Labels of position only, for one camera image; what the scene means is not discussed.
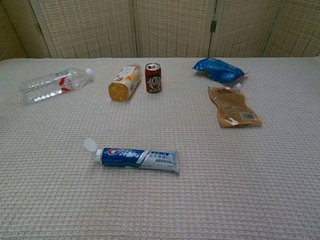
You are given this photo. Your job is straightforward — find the blue white toothpaste tube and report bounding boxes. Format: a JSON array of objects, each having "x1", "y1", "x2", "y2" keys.
[{"x1": 83, "y1": 138, "x2": 180, "y2": 175}]

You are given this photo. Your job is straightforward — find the red cartoon drink can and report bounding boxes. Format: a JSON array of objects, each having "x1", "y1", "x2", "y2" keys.
[{"x1": 145, "y1": 62, "x2": 162, "y2": 95}]

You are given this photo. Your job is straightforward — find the yellow tea drink bottle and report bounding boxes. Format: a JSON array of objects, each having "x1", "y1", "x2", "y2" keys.
[{"x1": 108, "y1": 64, "x2": 142, "y2": 102}]

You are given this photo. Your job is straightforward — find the brown spout pouch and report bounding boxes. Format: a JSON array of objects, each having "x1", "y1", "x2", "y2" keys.
[{"x1": 207, "y1": 82, "x2": 263, "y2": 129}]

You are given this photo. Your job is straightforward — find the blue snack bag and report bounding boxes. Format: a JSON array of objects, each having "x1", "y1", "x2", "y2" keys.
[{"x1": 192, "y1": 57, "x2": 250, "y2": 84}]

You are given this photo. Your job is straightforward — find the beige woven tablecloth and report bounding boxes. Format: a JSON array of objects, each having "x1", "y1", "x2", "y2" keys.
[{"x1": 0, "y1": 57, "x2": 320, "y2": 240}]

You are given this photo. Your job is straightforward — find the woven folding screen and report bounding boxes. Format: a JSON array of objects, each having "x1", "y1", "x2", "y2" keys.
[{"x1": 0, "y1": 0, "x2": 320, "y2": 61}]

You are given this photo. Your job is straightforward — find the clear plastic water bottle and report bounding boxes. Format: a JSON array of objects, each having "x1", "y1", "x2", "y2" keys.
[{"x1": 19, "y1": 67, "x2": 95, "y2": 103}]

